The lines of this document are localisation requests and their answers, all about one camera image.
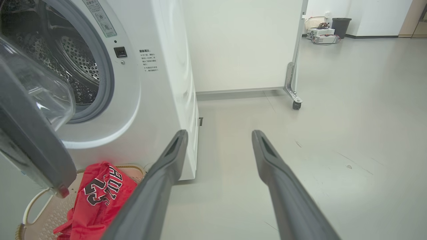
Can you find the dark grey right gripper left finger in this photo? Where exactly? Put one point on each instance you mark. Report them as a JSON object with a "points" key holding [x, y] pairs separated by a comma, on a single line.
{"points": [[150, 200]]}

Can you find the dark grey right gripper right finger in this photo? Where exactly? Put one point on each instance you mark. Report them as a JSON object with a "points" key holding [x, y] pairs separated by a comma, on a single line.
{"points": [[287, 200]]}

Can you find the red Bulls basketball jersey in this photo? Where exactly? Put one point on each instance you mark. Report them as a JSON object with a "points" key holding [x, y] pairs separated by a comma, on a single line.
{"points": [[96, 206]]}

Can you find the dark round washing machine door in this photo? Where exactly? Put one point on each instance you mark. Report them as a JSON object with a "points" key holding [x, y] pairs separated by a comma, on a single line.
{"points": [[33, 140]]}

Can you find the cream perforated laundry basket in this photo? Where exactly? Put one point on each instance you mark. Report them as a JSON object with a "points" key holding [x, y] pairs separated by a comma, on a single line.
{"points": [[46, 213]]}

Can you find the white washing machine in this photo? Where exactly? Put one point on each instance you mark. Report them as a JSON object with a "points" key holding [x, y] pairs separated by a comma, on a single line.
{"points": [[160, 83]]}

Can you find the washing machine drum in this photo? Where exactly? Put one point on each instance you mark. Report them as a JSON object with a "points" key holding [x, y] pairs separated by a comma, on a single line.
{"points": [[76, 56]]}

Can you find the white woven storage basket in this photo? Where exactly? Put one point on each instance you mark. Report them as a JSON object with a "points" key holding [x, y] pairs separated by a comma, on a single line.
{"points": [[315, 22]]}

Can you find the black caster wheel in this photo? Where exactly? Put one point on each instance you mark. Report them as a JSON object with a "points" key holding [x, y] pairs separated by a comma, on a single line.
{"points": [[297, 105]]}

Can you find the white partition board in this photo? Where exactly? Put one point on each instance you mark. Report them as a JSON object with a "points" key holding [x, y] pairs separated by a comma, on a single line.
{"points": [[233, 43]]}

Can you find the white electronic device box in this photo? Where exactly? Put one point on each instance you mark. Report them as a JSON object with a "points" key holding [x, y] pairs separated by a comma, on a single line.
{"points": [[322, 32]]}

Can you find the dark grey trash bin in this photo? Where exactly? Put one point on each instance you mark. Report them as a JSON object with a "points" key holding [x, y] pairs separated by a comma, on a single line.
{"points": [[341, 28]]}

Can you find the grey instruction sticker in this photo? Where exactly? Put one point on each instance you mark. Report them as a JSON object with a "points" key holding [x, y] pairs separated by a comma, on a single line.
{"points": [[100, 18]]}

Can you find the beige wooden cabinet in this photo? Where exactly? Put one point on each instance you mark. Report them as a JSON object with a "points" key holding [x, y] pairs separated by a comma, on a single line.
{"points": [[413, 18]]}

